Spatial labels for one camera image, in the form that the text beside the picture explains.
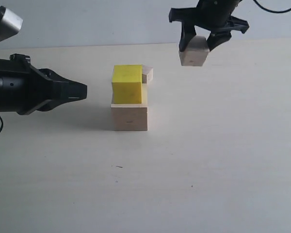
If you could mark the large wooden cube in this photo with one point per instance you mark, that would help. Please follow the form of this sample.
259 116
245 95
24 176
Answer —
130 117

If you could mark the yellow cube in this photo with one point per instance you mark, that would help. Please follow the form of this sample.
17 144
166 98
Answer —
127 84

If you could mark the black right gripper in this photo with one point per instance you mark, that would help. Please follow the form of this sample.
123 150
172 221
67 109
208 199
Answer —
212 15

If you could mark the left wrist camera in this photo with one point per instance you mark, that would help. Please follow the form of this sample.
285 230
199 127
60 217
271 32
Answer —
10 23

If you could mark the small wooden cube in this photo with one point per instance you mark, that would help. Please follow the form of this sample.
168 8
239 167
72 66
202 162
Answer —
147 74

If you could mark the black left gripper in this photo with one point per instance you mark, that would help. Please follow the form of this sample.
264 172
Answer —
25 89

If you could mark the medium wooden cube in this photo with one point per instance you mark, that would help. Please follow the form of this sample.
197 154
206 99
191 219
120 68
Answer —
195 53

